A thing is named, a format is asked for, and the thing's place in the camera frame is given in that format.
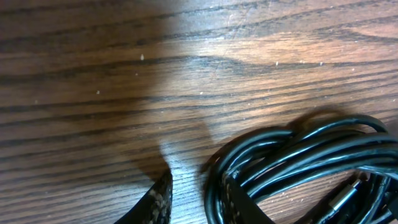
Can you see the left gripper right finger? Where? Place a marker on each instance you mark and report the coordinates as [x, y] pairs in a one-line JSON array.
[[238, 207]]

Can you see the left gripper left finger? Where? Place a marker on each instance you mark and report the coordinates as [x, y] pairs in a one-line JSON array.
[[155, 207]]

